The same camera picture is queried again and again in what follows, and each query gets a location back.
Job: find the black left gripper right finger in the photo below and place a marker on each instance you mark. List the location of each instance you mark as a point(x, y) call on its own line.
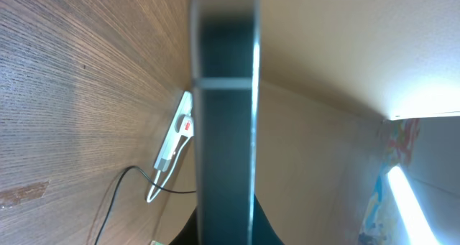
point(262, 231)

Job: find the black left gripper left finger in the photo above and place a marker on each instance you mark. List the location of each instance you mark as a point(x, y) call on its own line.
point(189, 234)

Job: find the cyan screen smartphone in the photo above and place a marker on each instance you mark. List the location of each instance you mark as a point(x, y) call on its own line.
point(224, 55)

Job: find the white power strip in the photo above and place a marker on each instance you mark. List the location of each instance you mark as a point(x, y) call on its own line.
point(172, 138)

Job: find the bright ceiling light strip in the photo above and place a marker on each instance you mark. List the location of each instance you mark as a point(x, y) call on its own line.
point(413, 218)

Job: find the colourful wall poster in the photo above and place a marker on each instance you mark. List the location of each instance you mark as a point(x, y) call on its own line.
point(382, 223)

